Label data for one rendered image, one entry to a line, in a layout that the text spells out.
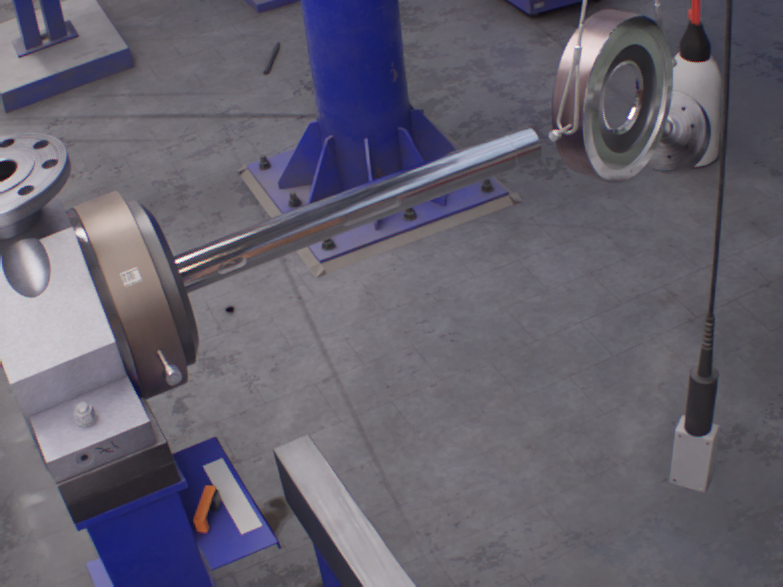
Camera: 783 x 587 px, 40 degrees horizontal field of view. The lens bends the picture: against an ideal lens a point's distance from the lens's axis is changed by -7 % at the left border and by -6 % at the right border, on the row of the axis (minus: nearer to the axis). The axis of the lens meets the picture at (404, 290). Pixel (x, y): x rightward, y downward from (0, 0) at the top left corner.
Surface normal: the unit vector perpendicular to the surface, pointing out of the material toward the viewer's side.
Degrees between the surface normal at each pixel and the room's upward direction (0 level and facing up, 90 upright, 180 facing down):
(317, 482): 0
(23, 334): 45
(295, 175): 90
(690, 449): 90
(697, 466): 90
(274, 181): 0
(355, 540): 0
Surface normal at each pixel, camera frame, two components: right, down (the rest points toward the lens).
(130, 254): 0.19, -0.35
